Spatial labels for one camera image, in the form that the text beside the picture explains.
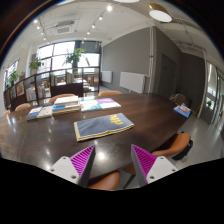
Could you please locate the white wall radiator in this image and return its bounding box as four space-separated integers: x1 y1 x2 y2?
120 72 145 93

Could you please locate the dark wooden bookshelf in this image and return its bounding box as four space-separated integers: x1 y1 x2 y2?
4 66 100 111

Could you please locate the stack of books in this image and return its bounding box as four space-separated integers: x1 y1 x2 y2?
52 95 80 114

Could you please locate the orange chair far middle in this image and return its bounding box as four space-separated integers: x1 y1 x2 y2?
48 93 76 104

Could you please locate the orange chair far centre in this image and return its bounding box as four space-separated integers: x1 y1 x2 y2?
98 90 122 96

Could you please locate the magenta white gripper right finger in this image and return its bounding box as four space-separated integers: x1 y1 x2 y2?
131 144 178 187

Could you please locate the blue white book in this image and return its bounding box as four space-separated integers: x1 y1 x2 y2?
26 107 42 120

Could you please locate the round ceiling lamp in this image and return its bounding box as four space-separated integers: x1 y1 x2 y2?
148 3 172 23

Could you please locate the potted plant far left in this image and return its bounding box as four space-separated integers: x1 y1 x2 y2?
7 71 20 87

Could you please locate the orange chair right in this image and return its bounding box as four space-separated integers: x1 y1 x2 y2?
153 133 190 158

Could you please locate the purple white magazine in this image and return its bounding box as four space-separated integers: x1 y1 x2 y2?
97 98 121 109

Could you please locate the orange chair near bottom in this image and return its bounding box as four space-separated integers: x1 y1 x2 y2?
88 171 120 191

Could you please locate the folded grey yellow towel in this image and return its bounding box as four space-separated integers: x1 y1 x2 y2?
74 113 134 141

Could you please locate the orange chair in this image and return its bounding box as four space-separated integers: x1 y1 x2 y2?
48 93 76 104
98 90 122 96
88 171 120 191
15 103 31 111
153 133 190 158

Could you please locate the blue red booklet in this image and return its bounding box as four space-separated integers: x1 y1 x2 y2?
174 104 191 118

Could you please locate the orange chair far left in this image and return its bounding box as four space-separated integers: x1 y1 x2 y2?
15 103 31 111

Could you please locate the potted plant centre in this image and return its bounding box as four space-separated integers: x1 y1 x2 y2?
64 48 85 72

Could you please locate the teal white magazine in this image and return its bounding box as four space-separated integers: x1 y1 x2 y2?
80 100 101 112

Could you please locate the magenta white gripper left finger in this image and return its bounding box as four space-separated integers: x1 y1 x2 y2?
49 145 95 187

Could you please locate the potted plant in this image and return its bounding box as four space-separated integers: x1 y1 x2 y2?
29 58 44 75
7 71 20 87
64 48 85 72

